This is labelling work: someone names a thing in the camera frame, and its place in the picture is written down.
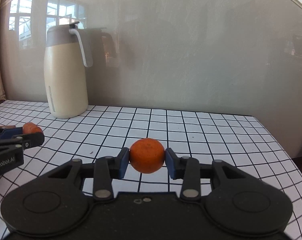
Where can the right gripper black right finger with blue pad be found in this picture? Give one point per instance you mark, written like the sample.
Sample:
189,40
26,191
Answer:
191,172

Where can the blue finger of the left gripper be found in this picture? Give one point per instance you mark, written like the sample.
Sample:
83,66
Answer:
7,132

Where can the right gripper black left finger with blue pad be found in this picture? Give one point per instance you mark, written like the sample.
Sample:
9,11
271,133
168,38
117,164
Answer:
103,171

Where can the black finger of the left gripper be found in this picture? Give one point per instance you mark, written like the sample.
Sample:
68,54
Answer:
22,142

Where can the orange tangerine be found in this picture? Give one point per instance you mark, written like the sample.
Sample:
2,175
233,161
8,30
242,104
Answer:
147,155

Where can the black white grid tablecloth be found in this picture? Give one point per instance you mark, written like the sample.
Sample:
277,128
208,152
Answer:
100,131

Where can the cream thermos jug grey lid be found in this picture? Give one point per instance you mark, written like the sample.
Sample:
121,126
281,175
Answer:
66,56

